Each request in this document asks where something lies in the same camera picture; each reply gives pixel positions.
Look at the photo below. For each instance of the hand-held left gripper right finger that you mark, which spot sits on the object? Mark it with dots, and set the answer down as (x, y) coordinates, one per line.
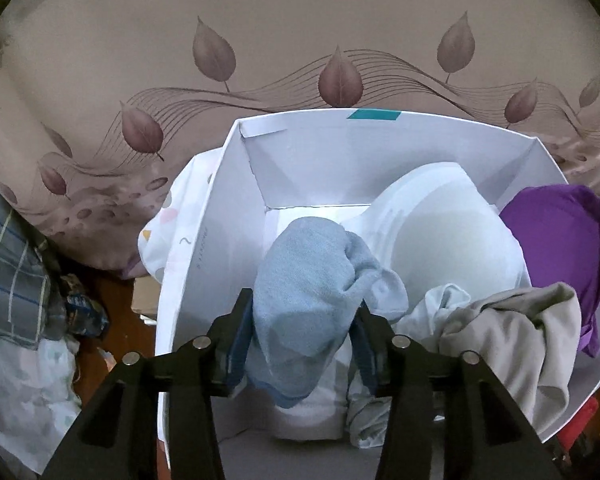
(367, 360)

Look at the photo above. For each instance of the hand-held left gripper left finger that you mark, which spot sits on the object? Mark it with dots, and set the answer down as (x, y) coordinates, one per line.
(239, 355)

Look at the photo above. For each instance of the white underwear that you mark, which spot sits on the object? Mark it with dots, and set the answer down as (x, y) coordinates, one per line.
(430, 310)
(320, 410)

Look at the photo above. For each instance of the light blue underwear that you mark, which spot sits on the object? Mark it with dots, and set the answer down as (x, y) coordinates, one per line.
(305, 280)

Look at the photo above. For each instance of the white bra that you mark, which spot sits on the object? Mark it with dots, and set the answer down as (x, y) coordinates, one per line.
(450, 240)

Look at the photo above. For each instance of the beige grey garment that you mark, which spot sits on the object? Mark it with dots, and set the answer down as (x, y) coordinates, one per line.
(520, 340)

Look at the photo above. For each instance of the white shoe box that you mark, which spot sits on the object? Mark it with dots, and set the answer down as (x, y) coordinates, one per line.
(330, 160)

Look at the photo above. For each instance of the purple bra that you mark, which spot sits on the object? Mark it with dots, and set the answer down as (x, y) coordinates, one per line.
(555, 240)

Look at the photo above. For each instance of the brown cardboard box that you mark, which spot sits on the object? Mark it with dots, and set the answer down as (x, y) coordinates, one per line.
(147, 295)

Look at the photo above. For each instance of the white patterned cloth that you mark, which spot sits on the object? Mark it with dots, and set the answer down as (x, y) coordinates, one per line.
(160, 240)

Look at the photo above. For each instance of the dark blue snack packet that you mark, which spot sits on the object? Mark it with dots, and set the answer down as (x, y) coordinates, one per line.
(82, 310)

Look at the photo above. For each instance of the white printed bedding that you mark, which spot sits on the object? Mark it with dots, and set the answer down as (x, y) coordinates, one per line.
(25, 385)

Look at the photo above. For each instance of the red object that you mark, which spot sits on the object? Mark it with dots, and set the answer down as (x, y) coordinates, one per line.
(582, 412)

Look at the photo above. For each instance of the grey plaid cloth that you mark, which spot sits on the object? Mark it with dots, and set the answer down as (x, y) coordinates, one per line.
(10, 270)

